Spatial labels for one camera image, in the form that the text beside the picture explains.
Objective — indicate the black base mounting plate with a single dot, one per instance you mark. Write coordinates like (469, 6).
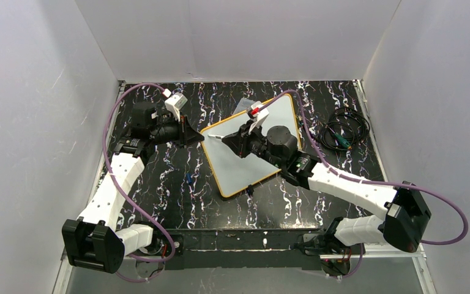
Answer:
(260, 248)

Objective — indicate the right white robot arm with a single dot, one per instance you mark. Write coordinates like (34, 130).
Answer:
(398, 215)

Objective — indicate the aluminium frame rail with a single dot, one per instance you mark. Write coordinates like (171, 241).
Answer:
(163, 249)

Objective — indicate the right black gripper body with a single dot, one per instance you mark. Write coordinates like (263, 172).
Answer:
(248, 143)

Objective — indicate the clear plastic compartment box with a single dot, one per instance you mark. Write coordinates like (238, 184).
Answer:
(243, 105)

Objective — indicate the white whiteboard marker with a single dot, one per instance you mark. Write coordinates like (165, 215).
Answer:
(215, 136)

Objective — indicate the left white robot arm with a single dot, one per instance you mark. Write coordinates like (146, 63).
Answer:
(92, 241)

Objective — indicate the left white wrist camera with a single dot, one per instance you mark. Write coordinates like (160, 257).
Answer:
(174, 104)

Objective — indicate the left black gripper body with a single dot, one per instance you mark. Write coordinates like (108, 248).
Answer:
(182, 132)

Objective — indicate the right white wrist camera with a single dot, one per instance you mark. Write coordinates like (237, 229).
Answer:
(258, 114)

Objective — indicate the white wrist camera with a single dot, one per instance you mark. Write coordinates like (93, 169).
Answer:
(174, 104)
(258, 114)

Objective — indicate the yellow framed whiteboard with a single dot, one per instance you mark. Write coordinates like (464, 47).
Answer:
(233, 174)

